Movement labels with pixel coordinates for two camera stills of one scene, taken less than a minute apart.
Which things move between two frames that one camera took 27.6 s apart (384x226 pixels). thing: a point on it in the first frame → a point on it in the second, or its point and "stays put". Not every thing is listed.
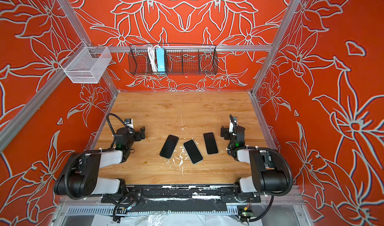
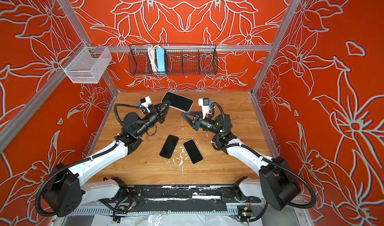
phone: (210, 143) → (177, 101)
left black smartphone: (168, 147) stays put
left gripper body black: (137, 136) → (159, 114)
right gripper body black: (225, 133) → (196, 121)
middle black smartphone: (192, 151) stays put
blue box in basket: (160, 53) stays put
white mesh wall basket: (86, 64) stays put
